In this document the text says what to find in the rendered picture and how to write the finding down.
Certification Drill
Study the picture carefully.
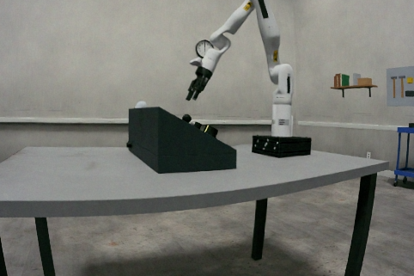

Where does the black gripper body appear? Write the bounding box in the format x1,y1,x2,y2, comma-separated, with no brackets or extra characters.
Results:
195,66,212,84

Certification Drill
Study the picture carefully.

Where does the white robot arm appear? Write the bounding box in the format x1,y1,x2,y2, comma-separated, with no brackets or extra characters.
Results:
189,0,294,137

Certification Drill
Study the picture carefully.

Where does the dark grey console panel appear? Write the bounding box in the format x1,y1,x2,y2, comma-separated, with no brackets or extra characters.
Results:
126,101,237,174

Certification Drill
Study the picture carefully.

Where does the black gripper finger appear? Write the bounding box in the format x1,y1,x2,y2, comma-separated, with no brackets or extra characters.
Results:
186,78,197,101
192,77,209,101

